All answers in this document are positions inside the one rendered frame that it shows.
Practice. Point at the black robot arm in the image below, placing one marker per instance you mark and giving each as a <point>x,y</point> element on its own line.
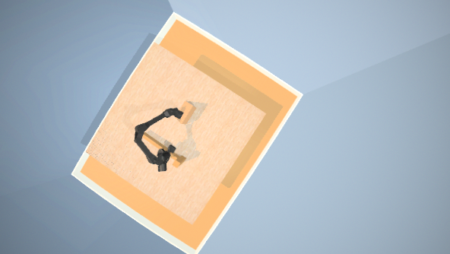
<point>139,132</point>

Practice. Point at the wooden post with slot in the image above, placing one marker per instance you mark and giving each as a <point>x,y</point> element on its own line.
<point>179,161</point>

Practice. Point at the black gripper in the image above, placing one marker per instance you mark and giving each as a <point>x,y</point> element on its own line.
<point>171,149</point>

